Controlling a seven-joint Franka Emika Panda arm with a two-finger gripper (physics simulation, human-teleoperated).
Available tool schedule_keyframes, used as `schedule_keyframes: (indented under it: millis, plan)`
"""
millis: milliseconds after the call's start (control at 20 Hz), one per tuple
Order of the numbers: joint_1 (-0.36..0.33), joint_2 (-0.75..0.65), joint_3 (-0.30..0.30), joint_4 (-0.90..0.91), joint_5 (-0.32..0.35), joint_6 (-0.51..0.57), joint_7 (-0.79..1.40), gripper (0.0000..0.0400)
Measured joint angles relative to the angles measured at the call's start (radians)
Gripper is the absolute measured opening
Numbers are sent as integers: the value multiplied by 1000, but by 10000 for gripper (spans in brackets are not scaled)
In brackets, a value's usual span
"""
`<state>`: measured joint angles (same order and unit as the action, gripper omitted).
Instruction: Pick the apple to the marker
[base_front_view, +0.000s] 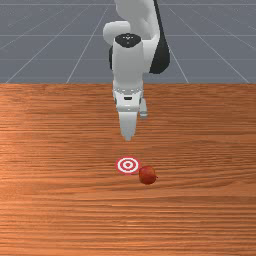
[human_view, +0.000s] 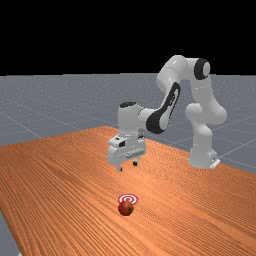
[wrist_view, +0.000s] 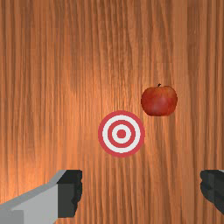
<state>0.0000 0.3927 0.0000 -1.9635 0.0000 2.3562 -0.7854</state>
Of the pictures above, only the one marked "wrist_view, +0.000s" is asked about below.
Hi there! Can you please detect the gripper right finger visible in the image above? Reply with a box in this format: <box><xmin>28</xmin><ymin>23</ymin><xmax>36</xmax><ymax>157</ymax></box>
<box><xmin>199</xmin><ymin>169</ymin><xmax>224</xmax><ymax>217</ymax></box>

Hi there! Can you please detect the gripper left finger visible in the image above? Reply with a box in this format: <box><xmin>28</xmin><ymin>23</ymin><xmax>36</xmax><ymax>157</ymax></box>
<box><xmin>0</xmin><ymin>169</ymin><xmax>83</xmax><ymax>224</ymax></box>

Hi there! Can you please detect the red apple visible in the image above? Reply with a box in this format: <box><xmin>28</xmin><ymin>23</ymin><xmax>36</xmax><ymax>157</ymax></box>
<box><xmin>140</xmin><ymin>83</ymin><xmax>179</xmax><ymax>117</ymax></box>

